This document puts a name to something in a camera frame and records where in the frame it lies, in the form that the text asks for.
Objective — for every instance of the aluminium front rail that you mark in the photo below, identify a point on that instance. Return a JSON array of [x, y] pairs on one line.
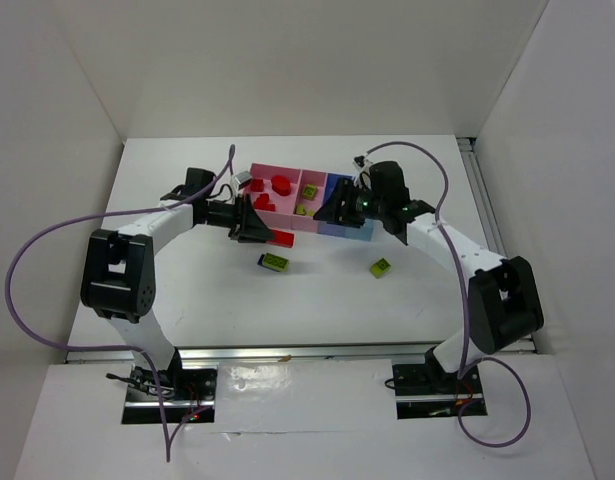
[[302, 352]]

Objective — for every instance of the small green lego brick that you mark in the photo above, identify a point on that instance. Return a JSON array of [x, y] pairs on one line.
[[380, 268]]

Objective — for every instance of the light blue container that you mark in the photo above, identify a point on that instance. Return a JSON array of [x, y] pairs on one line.
[[363, 233]]

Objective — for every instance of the small pink container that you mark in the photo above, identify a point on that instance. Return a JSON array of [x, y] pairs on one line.
[[305, 223]]

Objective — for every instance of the aluminium side rail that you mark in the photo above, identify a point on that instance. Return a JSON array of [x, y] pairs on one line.
[[494, 241]]

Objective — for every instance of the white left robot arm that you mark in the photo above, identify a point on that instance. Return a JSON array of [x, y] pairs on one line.
[[119, 279]]

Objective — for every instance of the green lego brick with studs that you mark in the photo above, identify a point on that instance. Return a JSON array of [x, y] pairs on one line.
[[309, 192]]

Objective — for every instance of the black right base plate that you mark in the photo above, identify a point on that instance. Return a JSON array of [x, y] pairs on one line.
[[417, 396]]

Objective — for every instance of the dark blue container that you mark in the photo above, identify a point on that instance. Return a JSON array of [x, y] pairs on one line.
[[323, 227]]

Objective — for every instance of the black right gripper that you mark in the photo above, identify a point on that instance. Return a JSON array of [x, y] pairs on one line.
[[348, 203]]

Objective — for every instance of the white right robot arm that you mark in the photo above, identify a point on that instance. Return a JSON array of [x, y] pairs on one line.
[[499, 295]]

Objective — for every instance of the green lego plate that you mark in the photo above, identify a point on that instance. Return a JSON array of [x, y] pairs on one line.
[[276, 263]]

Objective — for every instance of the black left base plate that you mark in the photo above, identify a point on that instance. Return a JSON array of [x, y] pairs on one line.
[[194, 395]]

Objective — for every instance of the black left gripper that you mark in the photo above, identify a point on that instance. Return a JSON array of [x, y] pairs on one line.
[[241, 218]]

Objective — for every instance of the large red lego brick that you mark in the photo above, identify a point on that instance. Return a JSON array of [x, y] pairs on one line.
[[282, 239]]

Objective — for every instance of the small red lego brick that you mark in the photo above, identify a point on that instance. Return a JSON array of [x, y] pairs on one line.
[[257, 185]]

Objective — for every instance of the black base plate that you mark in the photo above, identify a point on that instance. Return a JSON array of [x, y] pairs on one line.
[[194, 395], [417, 396]]

